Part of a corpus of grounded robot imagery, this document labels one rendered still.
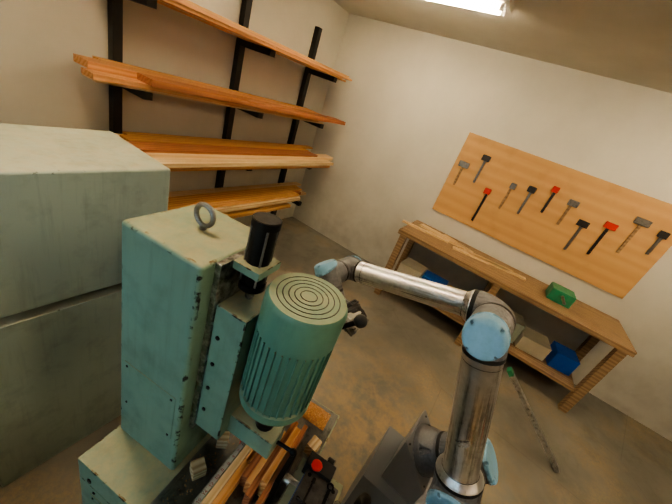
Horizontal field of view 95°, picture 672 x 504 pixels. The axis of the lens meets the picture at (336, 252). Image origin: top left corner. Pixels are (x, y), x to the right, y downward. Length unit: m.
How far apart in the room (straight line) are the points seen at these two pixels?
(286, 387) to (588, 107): 3.55
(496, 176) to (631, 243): 1.31
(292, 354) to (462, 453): 0.71
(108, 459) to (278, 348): 0.72
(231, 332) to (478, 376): 0.67
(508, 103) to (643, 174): 1.31
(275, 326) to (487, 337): 0.57
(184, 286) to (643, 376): 4.25
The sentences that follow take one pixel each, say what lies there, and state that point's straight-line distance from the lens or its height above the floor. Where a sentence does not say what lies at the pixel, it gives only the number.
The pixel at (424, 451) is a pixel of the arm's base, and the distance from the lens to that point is 1.48.
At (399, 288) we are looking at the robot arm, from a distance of 1.15.
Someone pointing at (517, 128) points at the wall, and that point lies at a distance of 3.77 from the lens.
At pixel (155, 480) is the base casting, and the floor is 0.80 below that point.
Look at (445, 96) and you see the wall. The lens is 3.91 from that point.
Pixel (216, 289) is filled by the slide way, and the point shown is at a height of 1.46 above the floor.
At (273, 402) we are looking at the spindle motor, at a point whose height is 1.27.
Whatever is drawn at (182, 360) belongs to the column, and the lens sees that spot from 0.81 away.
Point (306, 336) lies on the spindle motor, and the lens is 0.59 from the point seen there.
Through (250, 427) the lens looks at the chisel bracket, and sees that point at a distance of 0.95.
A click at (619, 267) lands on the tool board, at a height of 1.30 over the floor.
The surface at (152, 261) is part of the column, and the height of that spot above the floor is 1.47.
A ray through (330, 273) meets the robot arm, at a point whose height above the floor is 1.30.
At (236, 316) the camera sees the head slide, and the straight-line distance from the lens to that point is 0.68.
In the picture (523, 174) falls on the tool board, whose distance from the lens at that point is 3.73.
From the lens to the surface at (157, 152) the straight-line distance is 2.58.
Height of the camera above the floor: 1.88
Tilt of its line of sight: 26 degrees down
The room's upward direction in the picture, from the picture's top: 20 degrees clockwise
